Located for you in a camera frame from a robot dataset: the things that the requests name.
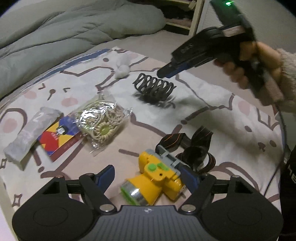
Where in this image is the black claw hair clip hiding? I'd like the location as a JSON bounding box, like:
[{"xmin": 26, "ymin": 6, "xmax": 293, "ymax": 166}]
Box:
[{"xmin": 132, "ymin": 73, "xmax": 176, "ymax": 102}]

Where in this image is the wooden bedside shelf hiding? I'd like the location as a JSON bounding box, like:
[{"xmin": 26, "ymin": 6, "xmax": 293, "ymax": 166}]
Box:
[{"xmin": 134, "ymin": 0, "xmax": 205, "ymax": 36}]

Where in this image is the grey-green duvet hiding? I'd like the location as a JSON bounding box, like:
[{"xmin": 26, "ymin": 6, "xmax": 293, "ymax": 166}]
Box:
[{"xmin": 1, "ymin": 1, "xmax": 166, "ymax": 98}]

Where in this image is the grey packet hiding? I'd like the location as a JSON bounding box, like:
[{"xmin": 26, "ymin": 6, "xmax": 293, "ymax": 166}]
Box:
[{"xmin": 4, "ymin": 107, "xmax": 62, "ymax": 171}]

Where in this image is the black orange headlamp strap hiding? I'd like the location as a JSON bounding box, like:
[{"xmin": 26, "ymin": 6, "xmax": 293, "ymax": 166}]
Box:
[{"xmin": 155, "ymin": 126, "xmax": 217, "ymax": 175}]

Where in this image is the right hand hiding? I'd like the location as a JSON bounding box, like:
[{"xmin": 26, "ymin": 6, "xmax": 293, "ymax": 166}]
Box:
[{"xmin": 214, "ymin": 41, "xmax": 284, "ymax": 90}]

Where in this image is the yellow headlamp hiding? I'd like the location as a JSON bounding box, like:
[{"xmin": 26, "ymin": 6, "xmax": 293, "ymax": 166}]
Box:
[{"xmin": 120, "ymin": 145, "xmax": 185, "ymax": 206}]

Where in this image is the cartoon print blanket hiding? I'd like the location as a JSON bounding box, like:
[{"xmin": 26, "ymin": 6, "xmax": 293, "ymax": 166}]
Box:
[{"xmin": 1, "ymin": 48, "xmax": 282, "ymax": 213}]

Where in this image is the red blue yellow booklet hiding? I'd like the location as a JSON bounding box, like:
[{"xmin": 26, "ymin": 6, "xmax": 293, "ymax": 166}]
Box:
[{"xmin": 38, "ymin": 115, "xmax": 83, "ymax": 162}]

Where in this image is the black cable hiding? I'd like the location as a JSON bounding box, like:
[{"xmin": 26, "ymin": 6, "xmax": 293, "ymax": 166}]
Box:
[{"xmin": 263, "ymin": 105, "xmax": 292, "ymax": 198}]

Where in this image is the bag of beige hair ties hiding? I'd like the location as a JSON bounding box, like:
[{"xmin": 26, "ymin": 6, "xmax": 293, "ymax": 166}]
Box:
[{"xmin": 70, "ymin": 90, "xmax": 132, "ymax": 156}]

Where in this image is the white fluffy mesh puff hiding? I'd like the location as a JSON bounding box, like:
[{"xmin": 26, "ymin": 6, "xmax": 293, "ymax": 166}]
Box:
[{"xmin": 114, "ymin": 54, "xmax": 130, "ymax": 79}]

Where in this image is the fuzzy beige sleeve forearm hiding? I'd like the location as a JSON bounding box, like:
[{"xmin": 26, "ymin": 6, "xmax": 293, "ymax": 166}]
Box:
[{"xmin": 258, "ymin": 43, "xmax": 295, "ymax": 114}]

